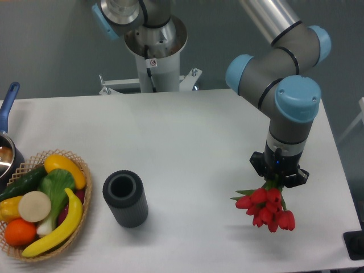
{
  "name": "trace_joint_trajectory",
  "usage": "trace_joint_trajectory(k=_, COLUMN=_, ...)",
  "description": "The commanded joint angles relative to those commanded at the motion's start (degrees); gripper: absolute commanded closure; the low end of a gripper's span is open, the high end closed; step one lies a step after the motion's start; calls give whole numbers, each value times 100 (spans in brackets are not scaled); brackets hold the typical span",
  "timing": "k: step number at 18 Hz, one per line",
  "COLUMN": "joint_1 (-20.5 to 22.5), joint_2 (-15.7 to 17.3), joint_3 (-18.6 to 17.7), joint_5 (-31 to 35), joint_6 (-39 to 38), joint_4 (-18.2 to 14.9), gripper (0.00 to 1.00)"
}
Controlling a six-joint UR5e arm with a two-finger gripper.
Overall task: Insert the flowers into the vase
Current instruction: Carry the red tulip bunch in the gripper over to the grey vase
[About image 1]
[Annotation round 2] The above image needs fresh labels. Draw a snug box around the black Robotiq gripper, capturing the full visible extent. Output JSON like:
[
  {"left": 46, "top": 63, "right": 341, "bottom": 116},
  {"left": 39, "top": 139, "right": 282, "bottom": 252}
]
[{"left": 249, "top": 147, "right": 309, "bottom": 188}]

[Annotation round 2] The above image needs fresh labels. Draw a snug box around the red tulip bouquet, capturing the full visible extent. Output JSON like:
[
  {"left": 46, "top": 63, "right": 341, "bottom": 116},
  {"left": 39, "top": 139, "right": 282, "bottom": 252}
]
[{"left": 231, "top": 176, "right": 296, "bottom": 233}]

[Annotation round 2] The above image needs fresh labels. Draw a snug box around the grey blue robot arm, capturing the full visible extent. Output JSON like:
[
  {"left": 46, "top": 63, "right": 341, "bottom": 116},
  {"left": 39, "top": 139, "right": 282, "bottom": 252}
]
[{"left": 92, "top": 1, "right": 332, "bottom": 188}]

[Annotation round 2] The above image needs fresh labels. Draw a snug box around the dark grey ribbed vase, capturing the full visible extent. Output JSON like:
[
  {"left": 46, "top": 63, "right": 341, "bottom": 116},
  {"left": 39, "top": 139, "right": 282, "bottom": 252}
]
[{"left": 102, "top": 170, "right": 148, "bottom": 228}]

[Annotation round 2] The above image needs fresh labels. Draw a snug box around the black device at edge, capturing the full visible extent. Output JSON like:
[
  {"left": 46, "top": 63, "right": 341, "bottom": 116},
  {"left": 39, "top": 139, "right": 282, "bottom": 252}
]
[{"left": 343, "top": 230, "right": 363, "bottom": 260}]

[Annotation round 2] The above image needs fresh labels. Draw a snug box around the dark red vegetable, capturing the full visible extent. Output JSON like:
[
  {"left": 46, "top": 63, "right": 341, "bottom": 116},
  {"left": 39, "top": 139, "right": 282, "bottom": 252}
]
[{"left": 57, "top": 189, "right": 85, "bottom": 227}]

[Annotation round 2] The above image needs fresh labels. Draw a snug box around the yellow banana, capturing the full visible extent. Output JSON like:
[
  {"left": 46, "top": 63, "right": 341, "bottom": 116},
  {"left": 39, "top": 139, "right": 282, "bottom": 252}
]
[{"left": 22, "top": 188, "right": 83, "bottom": 258}]

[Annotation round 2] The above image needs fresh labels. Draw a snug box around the green bok choy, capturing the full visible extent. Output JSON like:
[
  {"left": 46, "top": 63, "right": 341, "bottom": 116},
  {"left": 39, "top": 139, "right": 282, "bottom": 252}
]
[{"left": 36, "top": 169, "right": 75, "bottom": 237}]

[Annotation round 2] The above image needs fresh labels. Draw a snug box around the yellow squash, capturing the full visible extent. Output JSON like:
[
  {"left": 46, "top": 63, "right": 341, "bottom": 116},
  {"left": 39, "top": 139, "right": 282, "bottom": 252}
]
[{"left": 44, "top": 154, "right": 86, "bottom": 190}]

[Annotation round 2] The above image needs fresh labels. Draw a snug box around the beige round radish slice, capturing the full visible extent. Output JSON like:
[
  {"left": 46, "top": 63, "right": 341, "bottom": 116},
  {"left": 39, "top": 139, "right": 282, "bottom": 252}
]
[{"left": 18, "top": 191, "right": 51, "bottom": 222}]

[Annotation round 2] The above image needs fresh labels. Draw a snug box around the green cucumber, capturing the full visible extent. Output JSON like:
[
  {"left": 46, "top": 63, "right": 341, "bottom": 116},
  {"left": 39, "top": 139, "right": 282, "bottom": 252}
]
[{"left": 1, "top": 166, "right": 47, "bottom": 201}]

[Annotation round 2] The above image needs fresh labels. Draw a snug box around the woven wicker basket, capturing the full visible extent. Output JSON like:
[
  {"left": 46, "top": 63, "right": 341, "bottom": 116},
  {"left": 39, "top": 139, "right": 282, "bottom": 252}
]
[{"left": 1, "top": 149, "right": 92, "bottom": 262}]

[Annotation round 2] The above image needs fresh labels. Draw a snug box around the orange fruit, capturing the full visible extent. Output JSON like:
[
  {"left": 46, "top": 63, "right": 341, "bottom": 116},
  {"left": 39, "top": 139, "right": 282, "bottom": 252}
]
[{"left": 4, "top": 218, "right": 36, "bottom": 246}]

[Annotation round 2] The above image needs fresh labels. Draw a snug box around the yellow bell pepper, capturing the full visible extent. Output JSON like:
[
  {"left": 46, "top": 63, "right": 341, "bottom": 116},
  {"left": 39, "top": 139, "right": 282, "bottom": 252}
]
[{"left": 1, "top": 196, "right": 23, "bottom": 223}]

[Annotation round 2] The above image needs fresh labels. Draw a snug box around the white frame at right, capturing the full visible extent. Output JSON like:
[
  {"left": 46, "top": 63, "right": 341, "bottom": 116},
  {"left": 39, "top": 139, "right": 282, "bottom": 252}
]
[{"left": 337, "top": 97, "right": 363, "bottom": 144}]

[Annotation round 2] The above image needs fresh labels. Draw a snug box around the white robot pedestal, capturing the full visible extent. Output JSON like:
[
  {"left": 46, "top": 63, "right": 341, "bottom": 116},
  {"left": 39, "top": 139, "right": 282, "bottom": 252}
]
[{"left": 99, "top": 15, "right": 202, "bottom": 95}]

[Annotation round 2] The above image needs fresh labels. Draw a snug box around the blue handled saucepan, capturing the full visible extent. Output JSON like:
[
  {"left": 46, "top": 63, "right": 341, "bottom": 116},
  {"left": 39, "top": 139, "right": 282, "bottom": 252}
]
[{"left": 1, "top": 82, "right": 24, "bottom": 193}]

